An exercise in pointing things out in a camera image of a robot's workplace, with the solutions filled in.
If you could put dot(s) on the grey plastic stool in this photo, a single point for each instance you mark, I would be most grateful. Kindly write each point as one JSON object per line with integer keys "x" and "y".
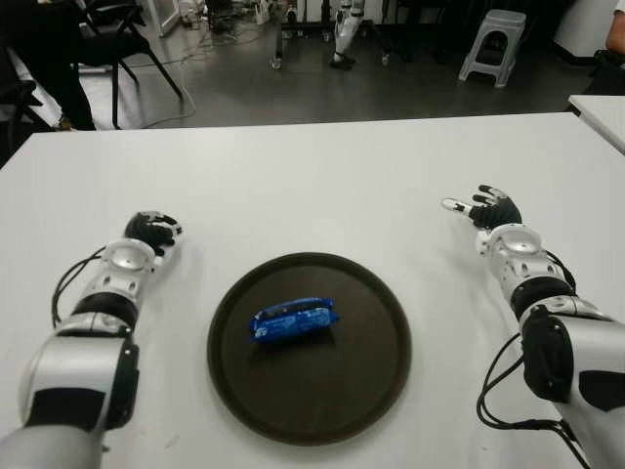
{"x": 493, "y": 46}

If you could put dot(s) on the round dark brown tray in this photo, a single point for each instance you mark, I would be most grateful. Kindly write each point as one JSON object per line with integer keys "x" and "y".
{"x": 310, "y": 349}

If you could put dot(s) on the white humanoid robot leg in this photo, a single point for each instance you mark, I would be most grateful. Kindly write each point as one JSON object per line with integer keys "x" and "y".
{"x": 344, "y": 34}

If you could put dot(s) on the black office chair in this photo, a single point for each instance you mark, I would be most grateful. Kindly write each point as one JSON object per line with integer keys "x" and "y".
{"x": 608, "y": 71}

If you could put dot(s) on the black wheeled metal frame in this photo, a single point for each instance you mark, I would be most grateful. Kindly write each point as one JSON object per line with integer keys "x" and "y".
{"x": 278, "y": 41}

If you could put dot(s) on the white paper bag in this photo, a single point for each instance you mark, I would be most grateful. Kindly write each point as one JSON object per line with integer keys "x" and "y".
{"x": 262, "y": 12}

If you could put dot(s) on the black metal chair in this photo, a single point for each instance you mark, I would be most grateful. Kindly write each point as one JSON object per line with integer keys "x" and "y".
{"x": 122, "y": 44}

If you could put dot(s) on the left silver black robot arm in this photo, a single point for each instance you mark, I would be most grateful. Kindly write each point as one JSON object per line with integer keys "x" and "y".
{"x": 80, "y": 361}

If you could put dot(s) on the right silver black robot arm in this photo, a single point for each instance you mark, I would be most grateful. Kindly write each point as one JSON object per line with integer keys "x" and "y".
{"x": 552, "y": 332}

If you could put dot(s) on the standing person in black trousers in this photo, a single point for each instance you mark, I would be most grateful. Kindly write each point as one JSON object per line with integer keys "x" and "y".
{"x": 63, "y": 73}

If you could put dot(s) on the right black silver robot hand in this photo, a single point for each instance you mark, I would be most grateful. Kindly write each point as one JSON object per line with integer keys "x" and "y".
{"x": 493, "y": 210}

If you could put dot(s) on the blue Oreo cookie package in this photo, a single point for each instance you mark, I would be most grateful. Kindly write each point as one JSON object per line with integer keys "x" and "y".
{"x": 293, "y": 320}

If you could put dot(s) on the white framed panel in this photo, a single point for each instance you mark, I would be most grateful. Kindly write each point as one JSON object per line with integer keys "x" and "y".
{"x": 168, "y": 17}

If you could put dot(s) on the white side table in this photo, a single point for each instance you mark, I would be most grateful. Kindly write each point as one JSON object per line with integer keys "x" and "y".
{"x": 603, "y": 115}

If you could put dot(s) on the seated person in white shirt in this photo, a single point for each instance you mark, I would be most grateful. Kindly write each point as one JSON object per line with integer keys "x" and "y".
{"x": 616, "y": 29}

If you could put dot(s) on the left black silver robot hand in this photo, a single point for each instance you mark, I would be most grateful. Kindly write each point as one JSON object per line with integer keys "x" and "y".
{"x": 151, "y": 229}

